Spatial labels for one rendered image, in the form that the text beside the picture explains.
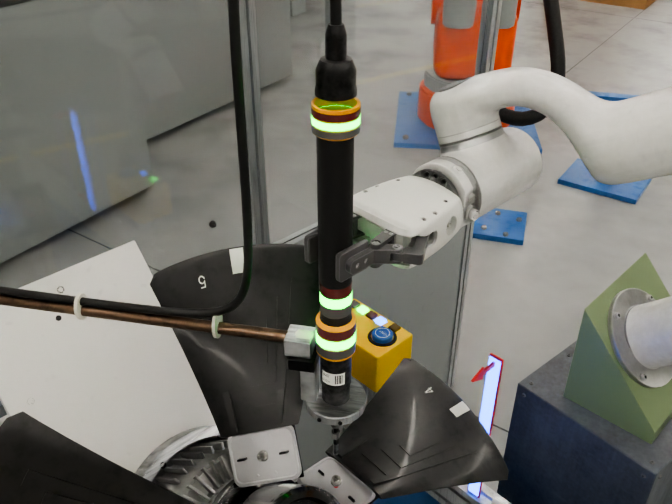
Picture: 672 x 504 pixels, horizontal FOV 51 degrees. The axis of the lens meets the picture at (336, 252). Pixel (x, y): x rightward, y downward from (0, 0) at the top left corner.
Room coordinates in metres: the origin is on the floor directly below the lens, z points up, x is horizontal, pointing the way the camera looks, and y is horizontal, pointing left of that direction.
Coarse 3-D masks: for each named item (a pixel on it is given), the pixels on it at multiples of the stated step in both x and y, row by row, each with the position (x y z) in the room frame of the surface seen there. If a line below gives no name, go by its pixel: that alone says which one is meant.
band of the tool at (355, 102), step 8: (312, 104) 0.58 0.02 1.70; (320, 104) 0.60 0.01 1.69; (336, 104) 0.60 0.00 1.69; (344, 104) 0.60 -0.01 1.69; (352, 104) 0.60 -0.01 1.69; (360, 104) 0.58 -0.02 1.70; (320, 112) 0.56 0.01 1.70; (328, 112) 0.56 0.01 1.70; (336, 112) 0.56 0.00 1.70; (344, 112) 0.56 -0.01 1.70; (352, 112) 0.56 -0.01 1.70; (352, 120) 0.57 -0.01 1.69
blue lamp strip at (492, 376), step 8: (496, 360) 0.82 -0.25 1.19; (496, 368) 0.82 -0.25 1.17; (488, 376) 0.82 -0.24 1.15; (496, 376) 0.81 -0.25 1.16; (488, 384) 0.82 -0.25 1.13; (496, 384) 0.81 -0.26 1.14; (488, 392) 0.82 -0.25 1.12; (488, 400) 0.82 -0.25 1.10; (488, 408) 0.82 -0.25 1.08; (480, 416) 0.83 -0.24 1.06; (488, 416) 0.82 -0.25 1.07; (488, 424) 0.81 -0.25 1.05; (488, 432) 0.81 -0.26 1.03; (472, 488) 0.82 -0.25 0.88
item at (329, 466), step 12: (312, 468) 0.61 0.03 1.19; (324, 468) 0.61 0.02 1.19; (336, 468) 0.61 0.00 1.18; (300, 480) 0.59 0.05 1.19; (312, 480) 0.59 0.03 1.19; (324, 480) 0.59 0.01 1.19; (348, 480) 0.59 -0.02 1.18; (360, 480) 0.59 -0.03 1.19; (336, 492) 0.57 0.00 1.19; (348, 492) 0.57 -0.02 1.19; (360, 492) 0.57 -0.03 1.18; (372, 492) 0.57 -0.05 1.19
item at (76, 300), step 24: (336, 0) 0.58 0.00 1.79; (336, 24) 0.58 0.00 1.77; (240, 48) 0.60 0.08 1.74; (240, 72) 0.60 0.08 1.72; (240, 96) 0.59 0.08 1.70; (240, 120) 0.59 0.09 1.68; (240, 144) 0.59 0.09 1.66; (240, 168) 0.60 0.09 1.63; (0, 288) 0.66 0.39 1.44; (240, 288) 0.60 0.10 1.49; (144, 312) 0.62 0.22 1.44; (168, 312) 0.61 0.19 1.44; (192, 312) 0.61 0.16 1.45; (216, 312) 0.60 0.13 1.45; (216, 336) 0.60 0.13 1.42
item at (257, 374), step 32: (224, 256) 0.73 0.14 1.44; (256, 256) 0.74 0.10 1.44; (288, 256) 0.74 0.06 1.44; (160, 288) 0.71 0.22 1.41; (192, 288) 0.71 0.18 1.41; (224, 288) 0.71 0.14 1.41; (256, 288) 0.71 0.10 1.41; (288, 288) 0.71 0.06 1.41; (224, 320) 0.68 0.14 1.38; (256, 320) 0.68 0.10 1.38; (288, 320) 0.68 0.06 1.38; (192, 352) 0.66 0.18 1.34; (224, 352) 0.66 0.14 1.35; (256, 352) 0.65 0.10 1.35; (224, 384) 0.63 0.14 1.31; (256, 384) 0.63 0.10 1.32; (288, 384) 0.62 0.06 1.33; (224, 416) 0.61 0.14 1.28; (256, 416) 0.60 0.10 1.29; (288, 416) 0.60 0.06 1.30
